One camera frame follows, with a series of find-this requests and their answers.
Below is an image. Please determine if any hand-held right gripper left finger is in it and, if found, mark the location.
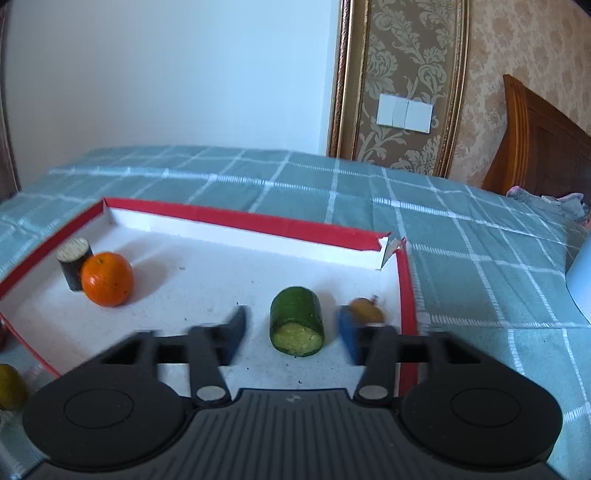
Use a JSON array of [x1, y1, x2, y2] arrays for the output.
[[95, 305, 249, 409]]

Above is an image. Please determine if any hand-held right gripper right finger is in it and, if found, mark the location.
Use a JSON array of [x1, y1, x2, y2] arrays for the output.
[[336, 307, 481, 409]]

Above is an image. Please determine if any brown longan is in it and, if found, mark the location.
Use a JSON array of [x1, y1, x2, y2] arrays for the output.
[[347, 296, 385, 325]]

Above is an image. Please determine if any green cucumber piece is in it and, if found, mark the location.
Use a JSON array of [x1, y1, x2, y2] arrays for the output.
[[270, 286, 325, 357]]

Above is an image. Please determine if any red cardboard box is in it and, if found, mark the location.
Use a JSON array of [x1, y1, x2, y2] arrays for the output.
[[0, 198, 421, 398]]

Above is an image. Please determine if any orange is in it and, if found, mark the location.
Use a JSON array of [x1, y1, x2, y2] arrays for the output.
[[81, 251, 134, 308]]

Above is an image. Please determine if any dark sugarcane piece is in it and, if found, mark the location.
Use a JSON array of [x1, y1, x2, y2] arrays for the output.
[[56, 238, 94, 292]]

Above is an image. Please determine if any green tomato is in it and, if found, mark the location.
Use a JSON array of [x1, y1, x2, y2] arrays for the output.
[[0, 363, 29, 411]]

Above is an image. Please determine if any white container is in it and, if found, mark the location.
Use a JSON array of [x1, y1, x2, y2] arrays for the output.
[[566, 231, 591, 326]]

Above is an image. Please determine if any pink grey cloth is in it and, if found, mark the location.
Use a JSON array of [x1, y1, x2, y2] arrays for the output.
[[505, 185, 591, 227]]

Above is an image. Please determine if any wooden headboard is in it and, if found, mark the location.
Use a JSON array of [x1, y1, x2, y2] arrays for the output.
[[481, 74, 591, 206]]

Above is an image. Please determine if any white wall switch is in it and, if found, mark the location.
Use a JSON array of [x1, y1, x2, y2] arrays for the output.
[[376, 93, 435, 132]]

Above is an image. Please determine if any gold decorative wall frame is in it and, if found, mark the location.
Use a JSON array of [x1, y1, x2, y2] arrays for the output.
[[325, 0, 472, 178]]

